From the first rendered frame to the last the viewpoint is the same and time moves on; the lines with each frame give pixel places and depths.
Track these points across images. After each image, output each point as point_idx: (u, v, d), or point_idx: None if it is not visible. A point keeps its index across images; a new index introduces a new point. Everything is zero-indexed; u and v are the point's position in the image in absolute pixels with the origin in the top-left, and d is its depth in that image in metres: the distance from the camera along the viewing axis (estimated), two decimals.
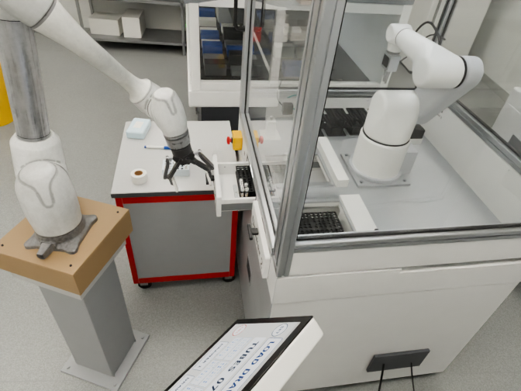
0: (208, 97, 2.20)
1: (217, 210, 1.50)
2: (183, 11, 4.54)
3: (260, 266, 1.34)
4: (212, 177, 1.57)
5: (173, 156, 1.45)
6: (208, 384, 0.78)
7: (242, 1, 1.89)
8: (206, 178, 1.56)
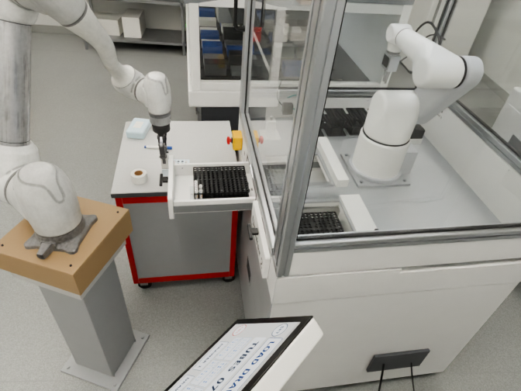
0: (208, 97, 2.20)
1: (169, 212, 1.47)
2: (183, 11, 4.54)
3: (260, 266, 1.34)
4: (166, 178, 1.54)
5: (160, 139, 1.63)
6: (208, 384, 0.78)
7: (242, 1, 1.89)
8: (160, 180, 1.53)
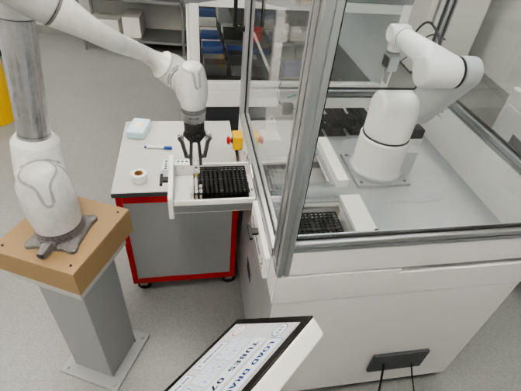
0: (208, 97, 2.20)
1: (169, 212, 1.47)
2: (183, 11, 4.54)
3: (260, 266, 1.34)
4: (166, 178, 1.54)
5: (184, 133, 1.44)
6: (208, 384, 0.78)
7: (242, 1, 1.89)
8: (160, 180, 1.53)
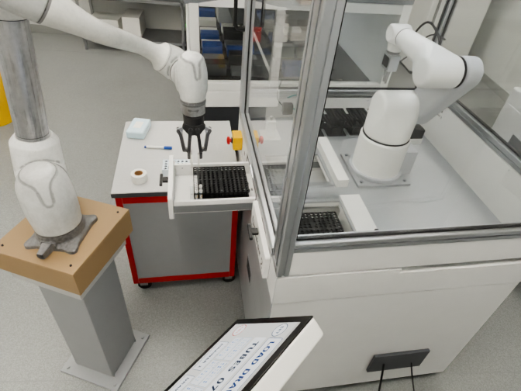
0: (208, 97, 2.20)
1: (169, 212, 1.47)
2: (183, 11, 4.54)
3: (260, 266, 1.34)
4: (166, 178, 1.54)
5: (182, 126, 1.41)
6: (208, 384, 0.78)
7: (242, 1, 1.89)
8: (160, 180, 1.53)
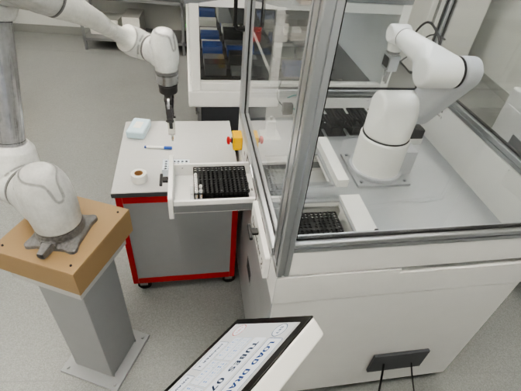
0: (208, 97, 2.20)
1: (169, 212, 1.47)
2: (183, 11, 4.54)
3: (260, 266, 1.34)
4: (166, 178, 1.54)
5: (167, 100, 1.56)
6: (208, 384, 0.78)
7: (242, 1, 1.89)
8: (160, 180, 1.53)
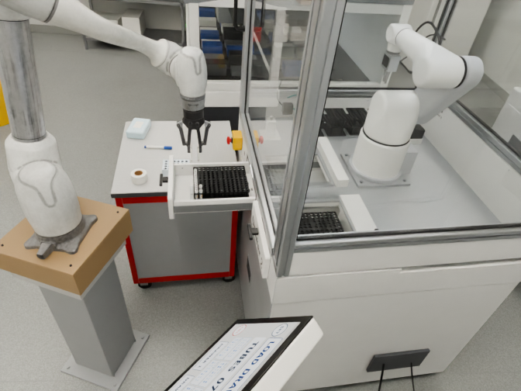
0: (208, 97, 2.20)
1: (169, 212, 1.47)
2: (183, 11, 4.54)
3: (260, 266, 1.34)
4: (166, 178, 1.54)
5: (182, 119, 1.45)
6: (208, 384, 0.78)
7: (242, 1, 1.89)
8: (160, 180, 1.53)
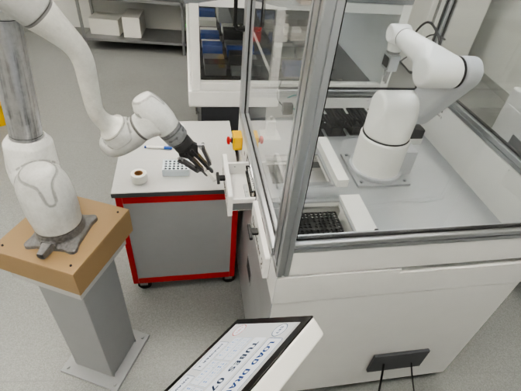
0: (208, 97, 2.20)
1: (228, 209, 1.51)
2: (183, 11, 4.54)
3: (260, 266, 1.34)
4: (222, 177, 1.58)
5: (180, 153, 1.48)
6: (208, 384, 0.78)
7: (242, 1, 1.89)
8: (217, 178, 1.57)
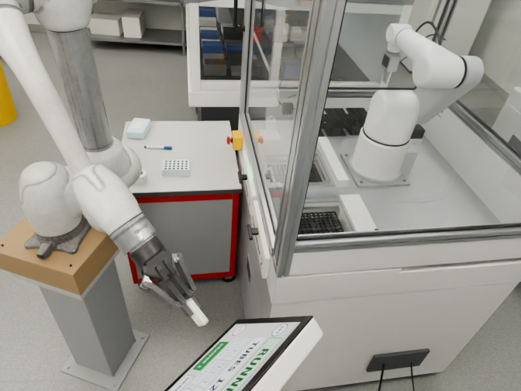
0: (208, 97, 2.20)
1: (251, 209, 1.53)
2: (183, 11, 4.54)
3: (260, 266, 1.34)
4: (244, 176, 1.60)
5: (143, 275, 0.86)
6: (208, 384, 0.78)
7: (242, 1, 1.89)
8: (239, 178, 1.58)
